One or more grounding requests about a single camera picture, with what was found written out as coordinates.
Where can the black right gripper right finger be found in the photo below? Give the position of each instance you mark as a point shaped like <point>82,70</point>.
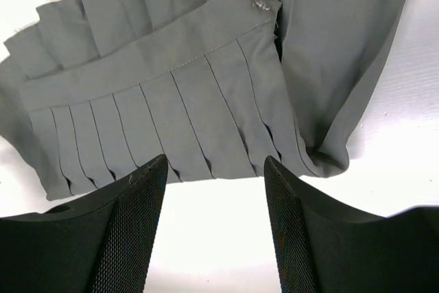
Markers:
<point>324,245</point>

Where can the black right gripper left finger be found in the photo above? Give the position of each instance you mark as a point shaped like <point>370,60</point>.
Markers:
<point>101,242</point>

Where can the grey pleated skirt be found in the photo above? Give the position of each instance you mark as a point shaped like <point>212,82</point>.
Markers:
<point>97,88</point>

